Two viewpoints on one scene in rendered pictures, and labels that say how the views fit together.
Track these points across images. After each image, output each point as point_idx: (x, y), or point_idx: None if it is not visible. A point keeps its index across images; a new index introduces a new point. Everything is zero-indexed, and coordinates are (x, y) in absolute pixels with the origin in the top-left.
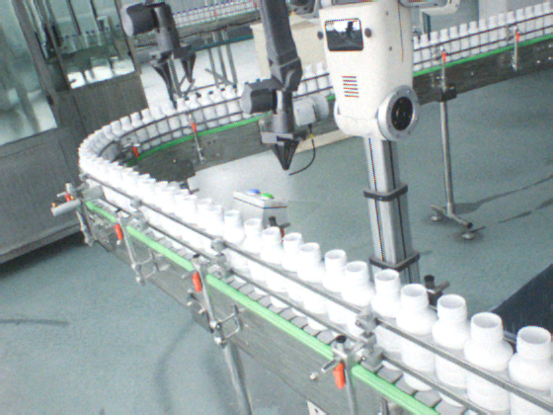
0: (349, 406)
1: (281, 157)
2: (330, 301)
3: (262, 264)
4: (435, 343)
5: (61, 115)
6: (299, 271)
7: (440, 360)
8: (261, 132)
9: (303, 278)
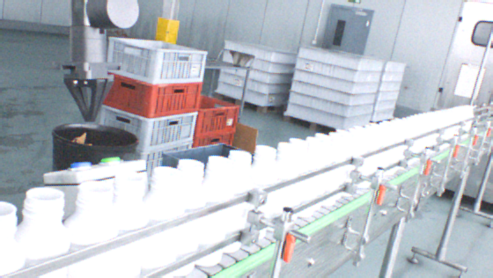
0: (370, 221)
1: (102, 100)
2: (327, 175)
3: (296, 180)
4: (364, 153)
5: None
6: (319, 162)
7: (364, 162)
8: (87, 62)
9: (323, 164)
